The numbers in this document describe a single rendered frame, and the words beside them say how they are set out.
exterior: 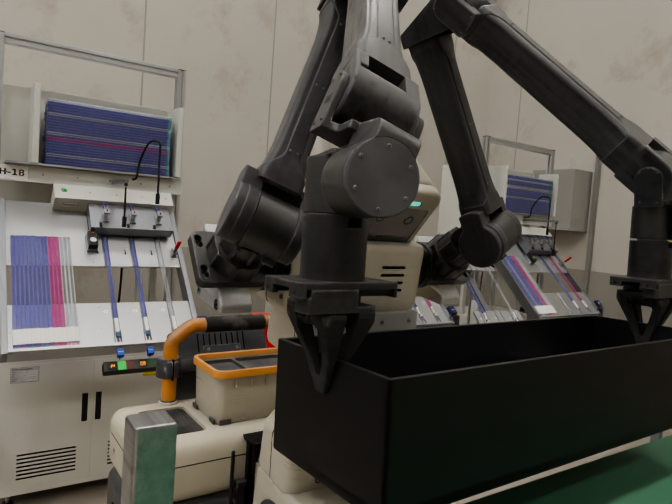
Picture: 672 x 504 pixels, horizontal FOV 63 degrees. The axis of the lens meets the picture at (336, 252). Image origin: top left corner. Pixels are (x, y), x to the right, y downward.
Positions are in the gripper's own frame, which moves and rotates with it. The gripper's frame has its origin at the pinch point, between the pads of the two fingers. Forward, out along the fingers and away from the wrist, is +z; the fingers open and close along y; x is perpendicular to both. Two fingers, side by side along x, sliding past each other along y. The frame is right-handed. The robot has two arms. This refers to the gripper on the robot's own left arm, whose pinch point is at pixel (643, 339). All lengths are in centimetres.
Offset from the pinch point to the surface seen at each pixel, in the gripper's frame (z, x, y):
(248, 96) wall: -132, 440, 141
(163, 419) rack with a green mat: 0, -2, -71
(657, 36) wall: -213, 230, 467
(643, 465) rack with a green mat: 15.6, -4.7, -7.3
